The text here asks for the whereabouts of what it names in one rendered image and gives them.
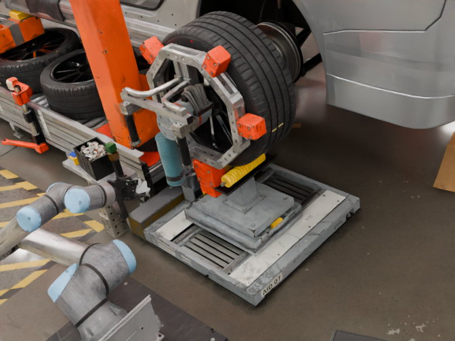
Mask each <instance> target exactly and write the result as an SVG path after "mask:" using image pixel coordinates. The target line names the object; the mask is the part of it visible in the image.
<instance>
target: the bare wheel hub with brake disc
mask: <svg viewBox="0 0 455 341"><path fill-rule="evenodd" d="M257 27H258V28H260V29H261V30H262V31H263V33H264V34H266V35H267V37H268V38H269V39H270V40H271V41H272V43H273V44H274V45H275V46H276V47H277V49H278V51H279V52H280V53H281V56H282V57H283V58H284V62H286V65H287V67H288V69H289V71H290V72H289V73H290V74H291V76H292V81H294V80H295V79H296V78H297V77H298V75H299V72H300V68H301V60H300V55H299V51H298V49H297V46H296V45H295V42H294V41H293V39H292V38H291V37H290V35H289V34H288V33H287V32H286V31H285V30H284V29H283V28H281V27H279V26H278V25H276V24H273V23H270V22H262V23H260V24H258V25H257Z"/></svg>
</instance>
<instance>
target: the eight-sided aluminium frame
mask: <svg viewBox="0 0 455 341"><path fill-rule="evenodd" d="M206 54H207V53H206V52H204V51H199V50H195V49H191V48H188V47H184V46H181V45H177V44H173V43H170V44H169V45H167V46H165V47H163V48H162V49H160V51H159V52H158V55H157V56H156V58H155V60H154V61H153V63H152V65H151V67H150V69H149V71H147V74H146V77H147V81H148V84H149V88H150V90H152V89H155V88H157V87H159V86H161V85H163V84H164V83H165V82H164V79H163V72H164V71H165V69H166V67H167V66H168V64H169V62H170V61H171V60H176V61H178V62H181V63H185V64H187V65H190V66H194V67H196V68H197V69H198V70H199V71H200V73H201V74H202V75H203V77H205V78H206V80H207V81H208V83H209V84H210V85H211V86H212V88H213V89H214V90H215V92H216V93H217V94H218V96H220V98H221V99H222V100H223V102H224V103H225V105H226V107H227V114H228V118H229V122H230V128H231V132H232V139H233V143H234V145H233V146H232V147H231V148H230V149H229V150H228V151H227V152H226V153H225V154H222V153H219V152H217V151H215V150H212V149H210V148H207V147H205V146H203V145H200V144H198V143H196V142H195V141H194V139H193V138H192V136H191V135H190V134H188V135H186V140H187V143H188V148H189V152H190V157H193V158H195V159H197V160H199V161H201V162H203V163H205V164H208V165H210V166H213V167H215V168H218V169H219V170H221V169H223V168H224V167H226V166H227V165H228V164H229V163H231V162H232V161H233V160H234V159H235V158H236V157H237V156H238V155H239V154H240V153H242V152H243V151H244V150H245V149H246V148H247V147H248V146H249V145H250V144H251V142H250V139H247V138H246V137H242V136H240V135H239V134H238V128H237V124H236V121H237V120H238V119H240V118H241V117H243V116H244V115H245V114H246V113H245V109H244V100H243V97H242V96H241V94H240V92H239V91H238V90H237V89H236V88H235V86H233V84H232V83H231V82H230V80H229V79H228V77H227V76H226V75H225V74H224V73H223V72H222V73H221V74H219V75H218V76H216V77H215V78H213V77H212V76H211V75H210V74H209V73H208V72H207V71H206V70H205V69H204V68H203V67H202V64H203V62H204V59H205V57H206ZM166 93H167V90H165V91H163V92H161V93H159V94H157V95H153V96H152V100H153V101H156V102H158V103H160V104H163V103H162V98H163V97H164V95H165V94H166Z"/></svg>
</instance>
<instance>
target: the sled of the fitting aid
mask: <svg viewBox="0 0 455 341"><path fill-rule="evenodd" d="M206 195H207V194H206V193H204V192H203V194H202V195H201V196H199V197H198V198H196V199H195V200H194V201H193V202H191V203H190V204H188V205H187V206H186V207H185V208H183V209H184V212H185V216H186V219H187V220H189V221H191V222H192V223H194V224H196V225H198V226H200V227H202V228H203V229H206V230H207V231H209V232H211V233H213V234H215V235H216V236H218V237H220V238H222V239H224V240H225V241H227V242H229V243H231V244H233V245H235V246H237V247H239V248H241V249H243V250H244V251H246V252H248V253H250V254H252V255H253V256H257V255H258V254H260V253H261V252H262V251H263V250H264V249H266V248H267V247H268V246H269V245H270V244H271V243H272V242H273V241H274V240H276V239H277V238H278V237H279V236H280V235H282V234H283V233H284V232H285V231H286V230H287V229H288V228H289V227H290V226H291V225H293V224H294V223H295V222H296V221H297V220H299V219H300V218H301V217H302V216H303V213H302V207H301V204H300V203H297V202H295V201H294V203H295V204H294V205H293V206H291V207H290V208H289V209H288V210H287V211H286V212H285V213H284V214H282V215H281V216H280V217H279V218H278V219H276V220H275V221H274V222H273V223H272V224H271V225H270V226H268V227H267V228H266V229H265V230H263V231H262V232H261V233H260V234H259V235H258V236H257V237H252V236H250V235H248V234H246V233H244V232H243V231H241V230H239V229H237V228H235V227H233V226H231V225H228V224H227V223H224V222H223V221H220V220H219V219H217V218H215V217H213V216H211V215H209V214H207V213H205V212H203V211H201V210H199V209H198V207H197V201H199V200H200V199H201V198H203V197H204V196H206Z"/></svg>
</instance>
